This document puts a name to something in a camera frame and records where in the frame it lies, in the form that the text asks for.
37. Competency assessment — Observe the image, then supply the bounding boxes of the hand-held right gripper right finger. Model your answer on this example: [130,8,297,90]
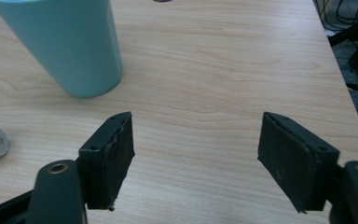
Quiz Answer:
[256,111,340,214]

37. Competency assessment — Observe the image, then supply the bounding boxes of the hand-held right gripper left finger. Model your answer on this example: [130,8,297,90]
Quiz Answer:
[77,111,136,212]

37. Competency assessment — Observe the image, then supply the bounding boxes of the light teal cup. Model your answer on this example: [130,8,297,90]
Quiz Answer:
[0,0,124,99]

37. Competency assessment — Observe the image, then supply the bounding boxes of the black cables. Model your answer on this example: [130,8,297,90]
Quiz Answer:
[313,0,358,32]

